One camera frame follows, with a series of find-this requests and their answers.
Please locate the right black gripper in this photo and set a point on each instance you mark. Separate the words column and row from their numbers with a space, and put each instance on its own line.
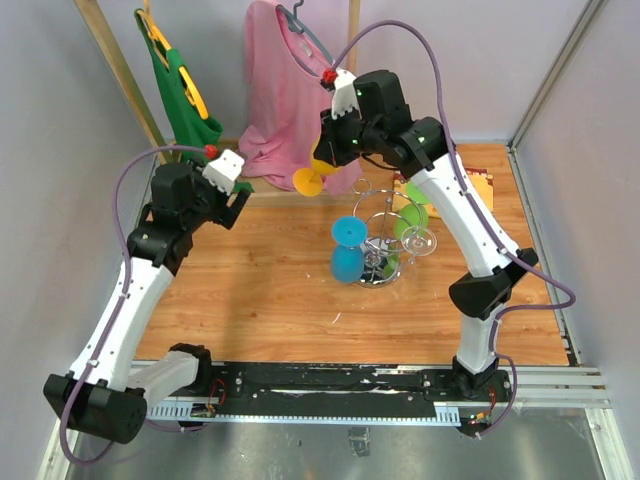
column 328, row 149

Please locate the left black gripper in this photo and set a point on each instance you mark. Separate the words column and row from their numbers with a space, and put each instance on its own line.
column 201, row 181

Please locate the orange plastic wine glass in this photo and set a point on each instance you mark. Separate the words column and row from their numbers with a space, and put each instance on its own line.
column 308, row 181

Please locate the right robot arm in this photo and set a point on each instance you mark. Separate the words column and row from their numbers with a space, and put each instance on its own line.
column 495, row 262

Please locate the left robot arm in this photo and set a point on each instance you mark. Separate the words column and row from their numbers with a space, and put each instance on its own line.
column 125, row 310

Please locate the wooden clothes rack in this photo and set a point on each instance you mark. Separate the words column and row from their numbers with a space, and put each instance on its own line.
column 264, row 195

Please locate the chrome wine glass rack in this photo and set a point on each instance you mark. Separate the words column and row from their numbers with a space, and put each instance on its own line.
column 384, row 257

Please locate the green plastic wine glass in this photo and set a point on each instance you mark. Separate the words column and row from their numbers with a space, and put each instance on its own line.
column 409, row 206

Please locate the blue plastic wine glass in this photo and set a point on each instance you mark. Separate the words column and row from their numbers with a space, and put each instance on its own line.
column 347, row 260

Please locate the clear wine glass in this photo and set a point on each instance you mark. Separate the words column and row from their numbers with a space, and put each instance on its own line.
column 418, row 241

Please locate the green vest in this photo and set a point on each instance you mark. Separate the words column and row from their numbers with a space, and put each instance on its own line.
column 187, row 126

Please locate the pink t-shirt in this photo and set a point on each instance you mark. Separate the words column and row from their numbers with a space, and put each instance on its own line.
column 284, row 103

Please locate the grey clothes hanger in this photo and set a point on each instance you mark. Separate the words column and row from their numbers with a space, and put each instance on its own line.
column 302, row 45

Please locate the yellow clothes hanger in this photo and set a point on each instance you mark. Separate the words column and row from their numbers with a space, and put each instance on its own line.
column 161, row 47

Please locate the yellow printed folded cloth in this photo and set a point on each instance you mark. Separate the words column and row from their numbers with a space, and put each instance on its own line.
column 480, row 179

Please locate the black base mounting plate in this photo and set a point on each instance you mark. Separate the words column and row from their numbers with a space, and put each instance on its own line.
column 334, row 392

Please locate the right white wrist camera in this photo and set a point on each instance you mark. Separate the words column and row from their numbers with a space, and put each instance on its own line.
column 340, row 84

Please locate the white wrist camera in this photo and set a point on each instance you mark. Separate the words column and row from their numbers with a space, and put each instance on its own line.
column 340, row 84
column 223, row 171

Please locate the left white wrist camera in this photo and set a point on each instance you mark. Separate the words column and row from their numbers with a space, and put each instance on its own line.
column 223, row 171

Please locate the aluminium frame rail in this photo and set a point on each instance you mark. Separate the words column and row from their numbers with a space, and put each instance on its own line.
column 533, row 388

